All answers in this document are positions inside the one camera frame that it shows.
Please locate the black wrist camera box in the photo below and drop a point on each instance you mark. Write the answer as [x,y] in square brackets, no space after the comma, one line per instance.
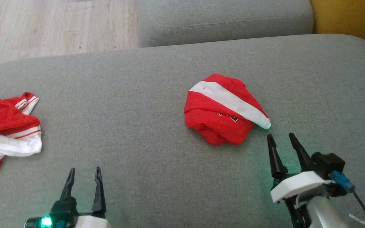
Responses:
[328,164]
[62,210]

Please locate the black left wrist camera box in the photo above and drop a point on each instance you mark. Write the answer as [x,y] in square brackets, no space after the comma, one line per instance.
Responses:
[62,210]

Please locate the red white basketball jersey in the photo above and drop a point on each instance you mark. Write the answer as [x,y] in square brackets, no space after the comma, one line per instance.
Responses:
[2,117]
[214,123]

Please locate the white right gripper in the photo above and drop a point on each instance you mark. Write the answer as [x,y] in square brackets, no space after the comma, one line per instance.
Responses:
[296,185]

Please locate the grey sofa back cushion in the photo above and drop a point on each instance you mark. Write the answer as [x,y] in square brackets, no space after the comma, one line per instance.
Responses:
[217,19]

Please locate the grey fabric sofa seat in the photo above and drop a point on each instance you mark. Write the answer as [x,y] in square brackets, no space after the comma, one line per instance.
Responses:
[138,110]

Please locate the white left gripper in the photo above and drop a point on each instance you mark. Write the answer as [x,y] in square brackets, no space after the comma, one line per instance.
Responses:
[92,222]

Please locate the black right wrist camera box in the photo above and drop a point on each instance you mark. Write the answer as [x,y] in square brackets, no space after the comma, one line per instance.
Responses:
[328,164]

